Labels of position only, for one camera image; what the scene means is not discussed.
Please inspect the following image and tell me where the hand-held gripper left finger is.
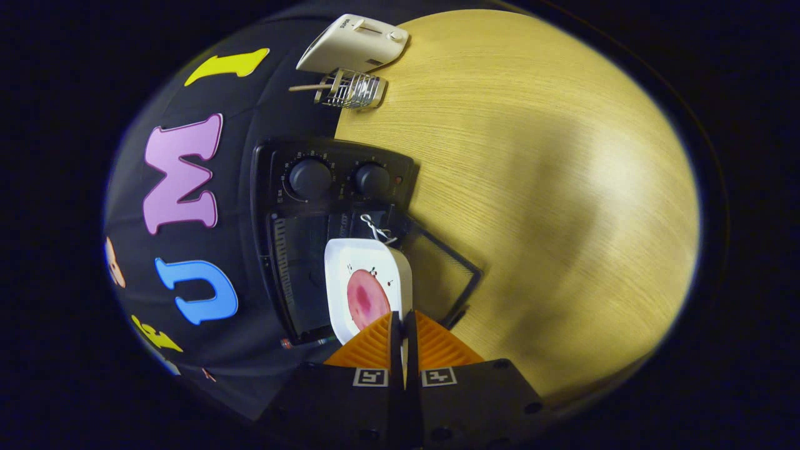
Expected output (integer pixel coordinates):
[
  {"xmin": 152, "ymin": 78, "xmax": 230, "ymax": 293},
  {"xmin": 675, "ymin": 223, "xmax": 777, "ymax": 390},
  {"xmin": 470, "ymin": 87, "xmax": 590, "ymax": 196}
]
[{"xmin": 262, "ymin": 311, "xmax": 404, "ymax": 450}]

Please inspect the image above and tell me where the black backdrop cloth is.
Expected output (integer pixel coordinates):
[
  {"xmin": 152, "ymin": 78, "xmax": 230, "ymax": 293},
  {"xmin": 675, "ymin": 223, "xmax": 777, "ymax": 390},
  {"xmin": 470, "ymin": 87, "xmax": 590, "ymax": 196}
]
[{"xmin": 103, "ymin": 3, "xmax": 407, "ymax": 423}]

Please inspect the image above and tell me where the black toaster oven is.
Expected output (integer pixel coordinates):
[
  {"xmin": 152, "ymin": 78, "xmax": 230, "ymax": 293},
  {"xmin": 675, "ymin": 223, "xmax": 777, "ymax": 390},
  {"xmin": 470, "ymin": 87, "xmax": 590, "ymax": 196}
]
[{"xmin": 250, "ymin": 137, "xmax": 482, "ymax": 346}]

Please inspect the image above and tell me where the pink meat slice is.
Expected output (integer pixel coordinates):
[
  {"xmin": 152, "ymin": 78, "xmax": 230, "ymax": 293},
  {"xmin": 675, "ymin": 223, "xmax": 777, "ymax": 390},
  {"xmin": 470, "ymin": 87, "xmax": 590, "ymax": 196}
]
[{"xmin": 346, "ymin": 269, "xmax": 391, "ymax": 332}]

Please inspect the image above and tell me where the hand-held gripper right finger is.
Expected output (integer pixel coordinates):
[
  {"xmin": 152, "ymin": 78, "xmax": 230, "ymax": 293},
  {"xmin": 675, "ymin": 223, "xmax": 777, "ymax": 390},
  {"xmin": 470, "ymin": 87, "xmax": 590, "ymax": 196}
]
[{"xmin": 405, "ymin": 309, "xmax": 544, "ymax": 450}]

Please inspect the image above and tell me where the wire mesh basket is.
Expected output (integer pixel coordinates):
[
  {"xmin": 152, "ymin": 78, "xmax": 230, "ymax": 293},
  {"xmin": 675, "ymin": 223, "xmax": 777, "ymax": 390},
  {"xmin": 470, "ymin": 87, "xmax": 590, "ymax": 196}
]
[{"xmin": 314, "ymin": 69, "xmax": 388, "ymax": 110}]

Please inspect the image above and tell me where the white toaster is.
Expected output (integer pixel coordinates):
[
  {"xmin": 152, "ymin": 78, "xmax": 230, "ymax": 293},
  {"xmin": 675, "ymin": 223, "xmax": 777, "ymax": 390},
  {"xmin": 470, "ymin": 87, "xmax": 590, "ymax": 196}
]
[{"xmin": 296, "ymin": 14, "xmax": 410, "ymax": 74}]

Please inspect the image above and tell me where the white square plate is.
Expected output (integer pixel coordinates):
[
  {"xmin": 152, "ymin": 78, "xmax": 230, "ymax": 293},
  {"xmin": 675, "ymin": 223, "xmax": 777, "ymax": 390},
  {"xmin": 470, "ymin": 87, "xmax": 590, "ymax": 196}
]
[{"xmin": 324, "ymin": 237, "xmax": 413, "ymax": 344}]

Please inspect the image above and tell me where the white string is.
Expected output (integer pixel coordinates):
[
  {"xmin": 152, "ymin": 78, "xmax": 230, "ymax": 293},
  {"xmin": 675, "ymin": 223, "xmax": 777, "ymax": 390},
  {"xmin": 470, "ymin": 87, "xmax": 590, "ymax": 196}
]
[{"xmin": 361, "ymin": 214, "xmax": 398, "ymax": 244}]

